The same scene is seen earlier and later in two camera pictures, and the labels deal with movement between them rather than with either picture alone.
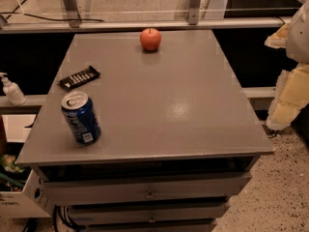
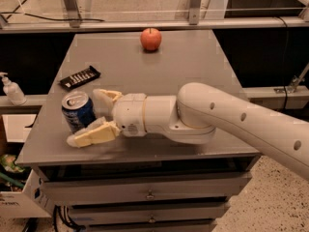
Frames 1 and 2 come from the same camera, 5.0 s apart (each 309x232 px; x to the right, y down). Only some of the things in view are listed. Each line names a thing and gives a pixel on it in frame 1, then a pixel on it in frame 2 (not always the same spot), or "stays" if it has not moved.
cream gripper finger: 291,97 -> 97,131
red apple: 151,40 stays
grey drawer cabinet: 180,138 stays
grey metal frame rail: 73,23 stays
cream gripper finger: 278,40 -> 103,99
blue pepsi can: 79,111 stays
